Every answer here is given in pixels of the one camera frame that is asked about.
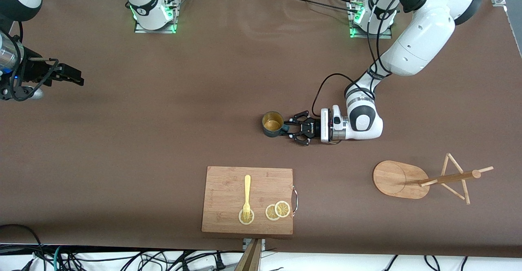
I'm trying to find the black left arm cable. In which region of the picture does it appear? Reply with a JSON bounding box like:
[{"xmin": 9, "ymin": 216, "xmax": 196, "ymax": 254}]
[{"xmin": 312, "ymin": 0, "xmax": 412, "ymax": 119}]

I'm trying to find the table cover mat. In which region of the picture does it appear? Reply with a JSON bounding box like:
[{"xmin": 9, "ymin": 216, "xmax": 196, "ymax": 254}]
[{"xmin": 0, "ymin": 0, "xmax": 522, "ymax": 258}]

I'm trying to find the wooden post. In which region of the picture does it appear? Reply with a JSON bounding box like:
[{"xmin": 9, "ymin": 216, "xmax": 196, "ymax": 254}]
[{"xmin": 234, "ymin": 238, "xmax": 263, "ymax": 271}]

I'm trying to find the teal cup with yellow inside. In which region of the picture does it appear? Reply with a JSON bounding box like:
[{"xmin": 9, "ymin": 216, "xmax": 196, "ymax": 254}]
[{"xmin": 261, "ymin": 111, "xmax": 290, "ymax": 138}]

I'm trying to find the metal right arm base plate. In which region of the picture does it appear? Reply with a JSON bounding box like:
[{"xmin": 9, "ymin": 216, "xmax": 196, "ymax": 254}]
[{"xmin": 135, "ymin": 0, "xmax": 177, "ymax": 34}]

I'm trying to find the yellow plastic fork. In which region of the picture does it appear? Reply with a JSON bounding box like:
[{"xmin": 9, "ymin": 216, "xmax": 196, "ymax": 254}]
[{"xmin": 243, "ymin": 175, "xmax": 252, "ymax": 221}]

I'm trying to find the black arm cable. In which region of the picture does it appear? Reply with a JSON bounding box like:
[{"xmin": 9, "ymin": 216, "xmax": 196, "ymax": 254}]
[
  {"xmin": 312, "ymin": 0, "xmax": 412, "ymax": 119},
  {"xmin": 9, "ymin": 20, "xmax": 58, "ymax": 101}
]

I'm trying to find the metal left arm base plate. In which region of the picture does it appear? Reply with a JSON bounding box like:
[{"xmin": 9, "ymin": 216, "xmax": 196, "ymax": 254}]
[{"xmin": 349, "ymin": 0, "xmax": 393, "ymax": 39}]

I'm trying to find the wooden cutting board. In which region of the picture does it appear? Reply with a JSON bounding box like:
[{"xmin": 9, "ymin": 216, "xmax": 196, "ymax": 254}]
[{"xmin": 201, "ymin": 166, "xmax": 298, "ymax": 236}]

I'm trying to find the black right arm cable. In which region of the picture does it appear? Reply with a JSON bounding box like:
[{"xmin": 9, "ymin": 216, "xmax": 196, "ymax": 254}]
[{"xmin": 9, "ymin": 20, "xmax": 58, "ymax": 101}]

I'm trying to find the wooden cup rack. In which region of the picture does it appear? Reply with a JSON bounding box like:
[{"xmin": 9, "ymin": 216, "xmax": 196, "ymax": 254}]
[{"xmin": 373, "ymin": 153, "xmax": 494, "ymax": 205}]

